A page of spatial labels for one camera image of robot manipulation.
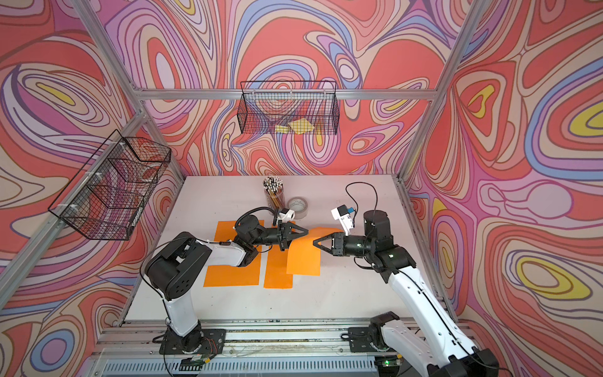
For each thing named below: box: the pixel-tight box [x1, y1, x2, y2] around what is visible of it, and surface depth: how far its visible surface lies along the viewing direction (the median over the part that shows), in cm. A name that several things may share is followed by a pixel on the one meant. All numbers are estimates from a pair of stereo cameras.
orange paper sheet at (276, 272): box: [263, 244, 293, 290], surface depth 88 cm
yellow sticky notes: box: [274, 117, 315, 136], surface depth 92 cm
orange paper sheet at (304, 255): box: [286, 226, 344, 277], surface depth 73 cm
